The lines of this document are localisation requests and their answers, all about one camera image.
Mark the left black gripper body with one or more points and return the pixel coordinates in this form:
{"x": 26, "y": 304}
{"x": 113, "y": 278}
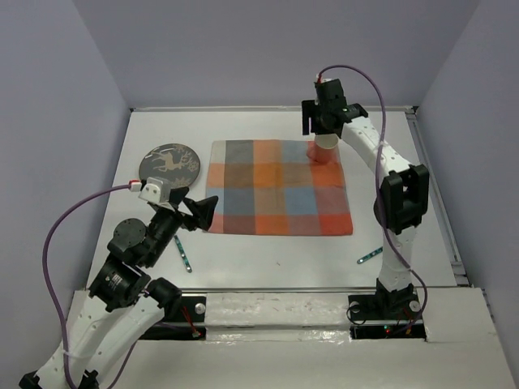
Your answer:
{"x": 166, "y": 222}

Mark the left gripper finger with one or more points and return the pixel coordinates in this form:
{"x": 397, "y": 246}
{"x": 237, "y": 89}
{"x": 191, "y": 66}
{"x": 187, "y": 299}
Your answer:
{"x": 202, "y": 212}
{"x": 177, "y": 195}

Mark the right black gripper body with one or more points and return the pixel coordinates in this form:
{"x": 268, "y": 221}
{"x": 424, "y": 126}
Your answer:
{"x": 310, "y": 109}

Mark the grey reindeer plate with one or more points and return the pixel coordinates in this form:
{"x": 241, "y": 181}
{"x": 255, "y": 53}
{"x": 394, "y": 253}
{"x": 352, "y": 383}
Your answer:
{"x": 174, "y": 162}

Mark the pink mug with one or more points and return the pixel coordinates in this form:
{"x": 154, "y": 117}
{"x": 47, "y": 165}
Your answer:
{"x": 323, "y": 149}

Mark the green handled spoon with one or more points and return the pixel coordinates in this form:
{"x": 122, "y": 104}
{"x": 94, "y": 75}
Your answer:
{"x": 182, "y": 254}

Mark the checkered orange blue cloth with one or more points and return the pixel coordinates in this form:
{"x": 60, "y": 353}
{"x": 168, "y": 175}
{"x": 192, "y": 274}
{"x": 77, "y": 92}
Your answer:
{"x": 271, "y": 187}

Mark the green handled fork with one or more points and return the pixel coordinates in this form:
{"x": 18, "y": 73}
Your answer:
{"x": 370, "y": 255}

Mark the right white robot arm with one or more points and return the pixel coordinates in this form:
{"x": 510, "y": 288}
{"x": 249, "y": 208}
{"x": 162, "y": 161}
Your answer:
{"x": 401, "y": 201}

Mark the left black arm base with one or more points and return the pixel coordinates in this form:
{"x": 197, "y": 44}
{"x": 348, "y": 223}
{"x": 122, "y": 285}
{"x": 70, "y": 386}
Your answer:
{"x": 185, "y": 324}

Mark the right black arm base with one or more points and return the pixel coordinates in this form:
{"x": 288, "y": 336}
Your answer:
{"x": 368, "y": 321}

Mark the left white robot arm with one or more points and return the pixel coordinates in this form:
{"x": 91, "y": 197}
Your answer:
{"x": 123, "y": 302}

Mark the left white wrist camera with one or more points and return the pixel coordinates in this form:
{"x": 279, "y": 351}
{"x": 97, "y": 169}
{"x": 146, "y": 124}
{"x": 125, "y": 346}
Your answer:
{"x": 156, "y": 190}

